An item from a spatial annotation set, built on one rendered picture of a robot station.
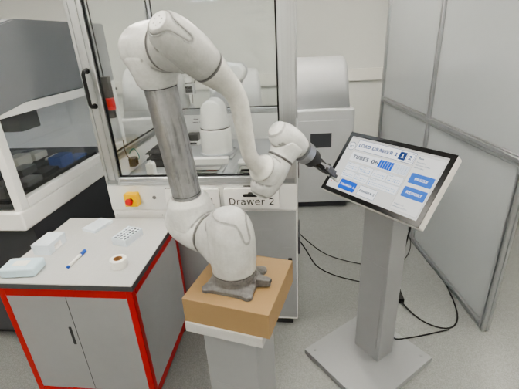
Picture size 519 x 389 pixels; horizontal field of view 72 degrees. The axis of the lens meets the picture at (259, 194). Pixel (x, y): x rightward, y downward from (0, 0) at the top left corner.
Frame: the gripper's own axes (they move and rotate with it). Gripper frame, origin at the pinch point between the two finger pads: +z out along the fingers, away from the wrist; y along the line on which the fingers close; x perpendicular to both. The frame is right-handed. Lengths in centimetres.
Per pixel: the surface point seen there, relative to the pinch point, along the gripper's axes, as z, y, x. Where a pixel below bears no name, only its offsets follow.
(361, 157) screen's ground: 9.6, 0.1, -14.6
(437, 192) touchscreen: 9.3, -39.2, -9.6
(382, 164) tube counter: 9.5, -12.2, -13.9
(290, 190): 8.8, 28.4, 12.8
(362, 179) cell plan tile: 9.6, -6.7, -5.0
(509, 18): 41, -13, -112
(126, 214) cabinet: -35, 88, 69
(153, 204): -29, 77, 55
